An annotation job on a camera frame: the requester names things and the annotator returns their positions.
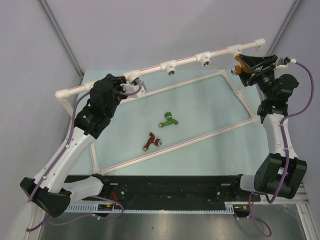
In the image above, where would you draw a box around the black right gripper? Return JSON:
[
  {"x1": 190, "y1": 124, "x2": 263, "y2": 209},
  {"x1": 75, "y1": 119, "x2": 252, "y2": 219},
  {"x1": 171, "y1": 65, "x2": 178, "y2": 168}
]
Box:
[{"x1": 235, "y1": 54, "x2": 278, "y2": 100}]

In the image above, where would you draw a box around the yellow water faucet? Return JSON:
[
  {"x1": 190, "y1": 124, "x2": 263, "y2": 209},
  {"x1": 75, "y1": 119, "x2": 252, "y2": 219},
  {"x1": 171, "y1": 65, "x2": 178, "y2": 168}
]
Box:
[{"x1": 230, "y1": 54, "x2": 254, "y2": 76}]

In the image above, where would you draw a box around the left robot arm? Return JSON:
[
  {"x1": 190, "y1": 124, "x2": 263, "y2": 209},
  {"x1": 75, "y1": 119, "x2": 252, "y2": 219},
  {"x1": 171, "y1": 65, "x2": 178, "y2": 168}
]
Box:
[{"x1": 20, "y1": 73, "x2": 127, "y2": 218}]

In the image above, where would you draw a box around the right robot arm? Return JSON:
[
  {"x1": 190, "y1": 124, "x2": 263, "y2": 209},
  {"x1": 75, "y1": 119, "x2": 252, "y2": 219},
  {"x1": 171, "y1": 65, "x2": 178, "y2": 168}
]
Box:
[{"x1": 230, "y1": 53, "x2": 308, "y2": 204}]

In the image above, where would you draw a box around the green water faucet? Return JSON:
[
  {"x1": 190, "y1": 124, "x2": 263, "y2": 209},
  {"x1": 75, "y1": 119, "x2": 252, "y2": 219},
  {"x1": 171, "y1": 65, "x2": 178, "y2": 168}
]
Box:
[{"x1": 158, "y1": 112, "x2": 179, "y2": 128}]

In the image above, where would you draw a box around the dark red water faucet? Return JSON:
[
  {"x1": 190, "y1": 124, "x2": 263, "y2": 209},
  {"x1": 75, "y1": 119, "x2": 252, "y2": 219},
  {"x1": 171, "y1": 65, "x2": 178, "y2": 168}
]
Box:
[{"x1": 142, "y1": 132, "x2": 162, "y2": 152}]

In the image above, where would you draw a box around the light blue table mat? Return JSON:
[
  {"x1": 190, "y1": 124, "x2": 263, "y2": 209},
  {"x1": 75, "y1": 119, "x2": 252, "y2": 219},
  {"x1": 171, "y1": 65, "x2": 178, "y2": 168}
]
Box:
[{"x1": 56, "y1": 69, "x2": 288, "y2": 177}]

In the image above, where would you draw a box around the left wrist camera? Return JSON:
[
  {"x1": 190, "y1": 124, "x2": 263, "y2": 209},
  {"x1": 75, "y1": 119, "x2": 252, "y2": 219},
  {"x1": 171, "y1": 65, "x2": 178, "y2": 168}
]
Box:
[{"x1": 120, "y1": 78, "x2": 147, "y2": 99}]

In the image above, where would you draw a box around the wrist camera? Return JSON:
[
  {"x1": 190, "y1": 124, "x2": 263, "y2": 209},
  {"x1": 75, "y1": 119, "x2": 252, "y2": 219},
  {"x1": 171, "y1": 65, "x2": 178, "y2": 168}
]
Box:
[
  {"x1": 275, "y1": 57, "x2": 297, "y2": 70},
  {"x1": 120, "y1": 78, "x2": 147, "y2": 99}
]

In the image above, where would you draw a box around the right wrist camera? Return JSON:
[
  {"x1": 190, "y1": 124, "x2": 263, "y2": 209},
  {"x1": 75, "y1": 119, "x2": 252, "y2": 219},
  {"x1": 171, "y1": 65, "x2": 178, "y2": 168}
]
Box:
[{"x1": 275, "y1": 57, "x2": 297, "y2": 70}]

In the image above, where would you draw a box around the aluminium frame post right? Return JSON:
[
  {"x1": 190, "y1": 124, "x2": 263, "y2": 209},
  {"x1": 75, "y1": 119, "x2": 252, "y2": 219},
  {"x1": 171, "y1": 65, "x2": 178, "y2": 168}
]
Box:
[{"x1": 254, "y1": 0, "x2": 304, "y2": 57}]

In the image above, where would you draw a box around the aluminium frame post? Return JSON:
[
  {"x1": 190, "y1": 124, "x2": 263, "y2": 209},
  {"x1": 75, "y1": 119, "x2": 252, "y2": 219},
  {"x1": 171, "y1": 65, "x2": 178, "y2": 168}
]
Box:
[
  {"x1": 254, "y1": 0, "x2": 304, "y2": 57},
  {"x1": 36, "y1": 0, "x2": 84, "y2": 80}
]

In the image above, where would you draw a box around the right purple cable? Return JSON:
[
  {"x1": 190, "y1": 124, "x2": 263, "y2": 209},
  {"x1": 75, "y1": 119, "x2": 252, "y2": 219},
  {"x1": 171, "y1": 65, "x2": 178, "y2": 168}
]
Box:
[{"x1": 249, "y1": 61, "x2": 315, "y2": 237}]

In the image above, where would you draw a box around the purple cable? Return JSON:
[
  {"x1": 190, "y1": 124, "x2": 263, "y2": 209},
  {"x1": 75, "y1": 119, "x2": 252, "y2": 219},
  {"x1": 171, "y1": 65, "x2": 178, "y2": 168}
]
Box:
[
  {"x1": 249, "y1": 61, "x2": 315, "y2": 237},
  {"x1": 26, "y1": 87, "x2": 145, "y2": 232}
]

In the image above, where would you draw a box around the aluminium frame post left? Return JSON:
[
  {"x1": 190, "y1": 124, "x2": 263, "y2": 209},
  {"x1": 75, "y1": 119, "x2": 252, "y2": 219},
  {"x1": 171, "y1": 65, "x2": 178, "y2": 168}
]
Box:
[{"x1": 36, "y1": 0, "x2": 84, "y2": 80}]

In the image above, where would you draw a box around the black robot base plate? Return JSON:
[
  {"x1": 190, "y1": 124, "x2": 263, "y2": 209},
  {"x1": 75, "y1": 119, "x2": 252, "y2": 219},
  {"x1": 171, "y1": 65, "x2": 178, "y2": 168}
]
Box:
[{"x1": 62, "y1": 174, "x2": 262, "y2": 211}]

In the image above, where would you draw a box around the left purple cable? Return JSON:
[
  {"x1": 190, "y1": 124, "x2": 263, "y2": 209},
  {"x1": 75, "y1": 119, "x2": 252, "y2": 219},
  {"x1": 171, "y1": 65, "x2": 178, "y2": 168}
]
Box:
[{"x1": 26, "y1": 87, "x2": 145, "y2": 232}]

